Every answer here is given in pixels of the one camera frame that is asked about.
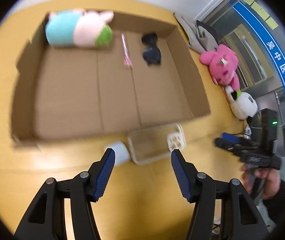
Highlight white earbuds case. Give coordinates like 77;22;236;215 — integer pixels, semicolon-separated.
104;141;131;166

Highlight black sunglasses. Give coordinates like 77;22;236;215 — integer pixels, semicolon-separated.
142;33;161;66

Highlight pig plush toy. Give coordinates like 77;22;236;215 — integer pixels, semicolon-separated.
44;9;114;48

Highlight white panda plush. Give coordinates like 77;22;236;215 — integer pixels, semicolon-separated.
225;86;258;120

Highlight grey folded cloth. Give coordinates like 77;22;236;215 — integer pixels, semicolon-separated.
173;13;218;54

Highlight brown cardboard box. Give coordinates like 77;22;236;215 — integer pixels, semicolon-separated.
11;12;210;145

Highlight person's right hand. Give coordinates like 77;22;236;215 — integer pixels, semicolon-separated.
241;164;281;200

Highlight pink pen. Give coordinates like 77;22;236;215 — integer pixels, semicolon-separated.
121;32;133;68

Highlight pink strawberry bear plush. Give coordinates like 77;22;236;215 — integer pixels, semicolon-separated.
199;44;240;90

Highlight clear white phone case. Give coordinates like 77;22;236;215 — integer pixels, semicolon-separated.
127;124;187;165

